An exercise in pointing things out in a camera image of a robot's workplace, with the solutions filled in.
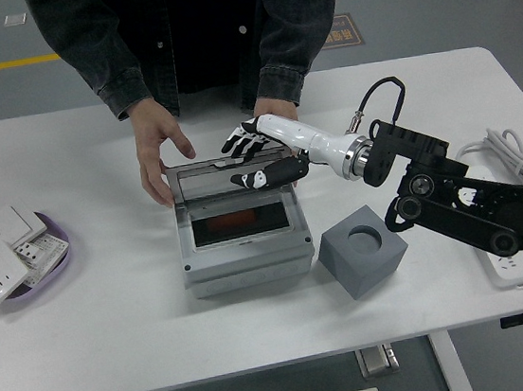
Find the person's right hand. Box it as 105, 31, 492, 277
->
129, 92, 203, 211

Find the white power cord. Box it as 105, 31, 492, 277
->
451, 123, 523, 323

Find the white wall switch panel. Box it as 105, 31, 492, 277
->
0, 200, 50, 248

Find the person's torso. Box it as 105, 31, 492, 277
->
113, 0, 280, 130

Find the white perforated socket plate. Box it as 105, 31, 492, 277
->
10, 227, 74, 289

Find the grey metal table bracket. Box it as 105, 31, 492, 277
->
354, 341, 402, 379

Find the person's left hand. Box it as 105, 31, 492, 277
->
251, 95, 302, 129

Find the purple tray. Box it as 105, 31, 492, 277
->
0, 207, 80, 315

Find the white table leg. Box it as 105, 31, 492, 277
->
426, 328, 476, 391

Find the black table control panel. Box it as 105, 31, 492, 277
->
498, 312, 523, 330

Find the grey cube with round hole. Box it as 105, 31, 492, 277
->
313, 200, 416, 304

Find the white and black robot right hand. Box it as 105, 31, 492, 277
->
216, 103, 359, 195

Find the brown floor sign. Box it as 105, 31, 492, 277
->
317, 10, 367, 51

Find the orange cylinder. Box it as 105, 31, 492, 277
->
206, 211, 257, 232

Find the grey electrical box clear lid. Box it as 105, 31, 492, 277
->
161, 145, 319, 303

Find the small white socket module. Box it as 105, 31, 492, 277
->
12, 239, 45, 270

